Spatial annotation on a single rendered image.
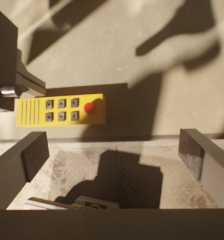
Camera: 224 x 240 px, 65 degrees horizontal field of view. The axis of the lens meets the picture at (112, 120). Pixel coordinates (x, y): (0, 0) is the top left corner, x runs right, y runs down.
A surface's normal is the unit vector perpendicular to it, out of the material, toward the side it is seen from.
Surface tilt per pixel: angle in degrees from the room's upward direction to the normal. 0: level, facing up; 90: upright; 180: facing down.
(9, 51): 90
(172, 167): 0
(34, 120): 0
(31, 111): 0
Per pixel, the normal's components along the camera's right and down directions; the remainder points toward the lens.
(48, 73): -0.14, -0.12
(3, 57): 0.99, -0.04
